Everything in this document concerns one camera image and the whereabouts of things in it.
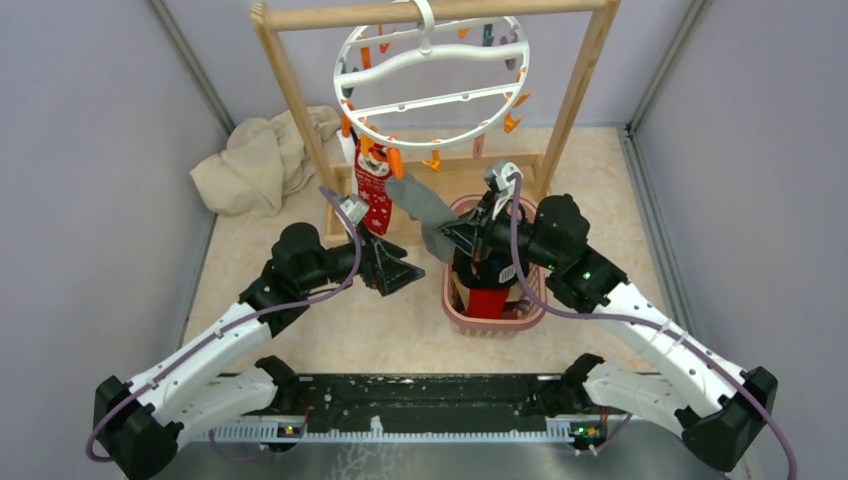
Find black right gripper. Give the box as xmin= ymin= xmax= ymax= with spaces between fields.
xmin=437 ymin=190 xmax=561 ymax=270

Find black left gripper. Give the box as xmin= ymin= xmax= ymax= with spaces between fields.
xmin=299 ymin=220 xmax=425 ymax=296

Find black sock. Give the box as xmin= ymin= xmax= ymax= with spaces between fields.
xmin=451 ymin=249 xmax=518 ymax=290

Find grey sock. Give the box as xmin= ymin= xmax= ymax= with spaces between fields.
xmin=385 ymin=174 xmax=458 ymax=264

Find plain red sock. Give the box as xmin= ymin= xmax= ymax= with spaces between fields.
xmin=466 ymin=288 xmax=510 ymax=319

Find red snowflake sock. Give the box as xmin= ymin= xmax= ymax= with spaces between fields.
xmin=354 ymin=146 xmax=393 ymax=236

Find pink plastic laundry basket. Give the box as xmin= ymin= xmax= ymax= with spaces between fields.
xmin=441 ymin=193 xmax=550 ymax=340

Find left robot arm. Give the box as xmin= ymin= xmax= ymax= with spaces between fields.
xmin=89 ymin=222 xmax=425 ymax=479

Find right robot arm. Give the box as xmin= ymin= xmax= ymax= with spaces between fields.
xmin=438 ymin=193 xmax=778 ymax=472

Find white round clip hanger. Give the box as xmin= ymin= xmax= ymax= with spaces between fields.
xmin=332 ymin=1 xmax=531 ymax=150

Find pink plastic clip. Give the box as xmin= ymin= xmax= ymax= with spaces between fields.
xmin=472 ymin=134 xmax=486 ymax=159

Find orange plastic clip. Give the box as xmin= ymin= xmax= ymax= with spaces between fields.
xmin=385 ymin=146 xmax=405 ymax=179

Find beige crumpled cloth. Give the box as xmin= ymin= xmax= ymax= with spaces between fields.
xmin=190 ymin=110 xmax=317 ymax=217

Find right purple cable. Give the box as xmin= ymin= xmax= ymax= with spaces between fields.
xmin=506 ymin=173 xmax=800 ymax=480

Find purple cable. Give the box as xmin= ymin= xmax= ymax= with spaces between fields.
xmin=84 ymin=185 xmax=364 ymax=463
xmin=506 ymin=173 xmax=800 ymax=480

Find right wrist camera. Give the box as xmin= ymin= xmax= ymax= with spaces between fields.
xmin=483 ymin=159 xmax=524 ymax=200

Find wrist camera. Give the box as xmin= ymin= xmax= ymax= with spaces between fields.
xmin=335 ymin=194 xmax=369 ymax=227
xmin=483 ymin=159 xmax=524 ymax=200

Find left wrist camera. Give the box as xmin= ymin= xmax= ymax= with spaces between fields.
xmin=335 ymin=194 xmax=369 ymax=227

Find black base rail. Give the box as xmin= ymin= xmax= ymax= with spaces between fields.
xmin=215 ymin=374 xmax=612 ymax=450

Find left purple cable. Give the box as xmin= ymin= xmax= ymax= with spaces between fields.
xmin=84 ymin=185 xmax=364 ymax=463

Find wooden drying rack frame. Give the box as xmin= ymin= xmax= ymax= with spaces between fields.
xmin=251 ymin=1 xmax=619 ymax=202

